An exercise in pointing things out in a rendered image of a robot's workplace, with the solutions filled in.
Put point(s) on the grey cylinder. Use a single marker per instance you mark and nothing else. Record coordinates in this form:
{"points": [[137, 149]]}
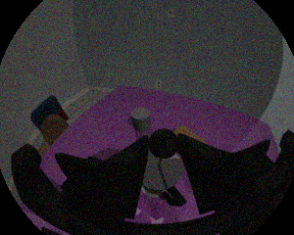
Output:
{"points": [[140, 119]]}

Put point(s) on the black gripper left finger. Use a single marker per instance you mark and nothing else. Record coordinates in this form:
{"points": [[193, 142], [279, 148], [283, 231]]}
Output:
{"points": [[121, 175]]}

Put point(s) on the french press coffee maker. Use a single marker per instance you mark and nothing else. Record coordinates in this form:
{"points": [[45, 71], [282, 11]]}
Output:
{"points": [[163, 167]]}

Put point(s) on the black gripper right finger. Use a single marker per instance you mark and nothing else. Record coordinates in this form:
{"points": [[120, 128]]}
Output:
{"points": [[211, 170]]}

